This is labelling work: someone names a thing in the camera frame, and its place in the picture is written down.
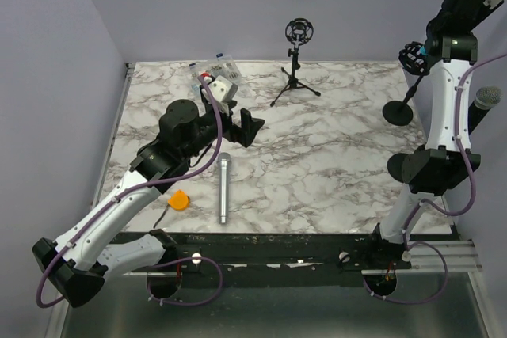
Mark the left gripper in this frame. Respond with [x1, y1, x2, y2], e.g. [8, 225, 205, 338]
[183, 101, 265, 160]

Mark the silver microphone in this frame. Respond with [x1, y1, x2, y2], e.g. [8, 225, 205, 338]
[217, 152, 231, 225]

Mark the black tripod microphone stand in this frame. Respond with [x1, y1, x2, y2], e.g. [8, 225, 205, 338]
[270, 17, 321, 107]

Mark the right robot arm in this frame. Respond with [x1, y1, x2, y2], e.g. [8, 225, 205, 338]
[379, 0, 495, 244]

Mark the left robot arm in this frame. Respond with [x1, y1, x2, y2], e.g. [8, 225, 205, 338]
[32, 99, 265, 308]

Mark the black mesh-head microphone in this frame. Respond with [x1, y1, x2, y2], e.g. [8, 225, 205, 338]
[467, 86, 502, 134]

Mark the clear plastic screw box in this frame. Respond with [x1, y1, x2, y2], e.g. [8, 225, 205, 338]
[188, 53, 243, 96]

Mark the orange tape measure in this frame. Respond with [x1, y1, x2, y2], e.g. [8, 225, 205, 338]
[152, 190, 190, 230]

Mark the black front rail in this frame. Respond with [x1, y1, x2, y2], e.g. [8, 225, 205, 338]
[148, 230, 411, 289]

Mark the round base shock-mount stand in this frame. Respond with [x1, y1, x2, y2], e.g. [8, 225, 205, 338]
[382, 41, 429, 127]

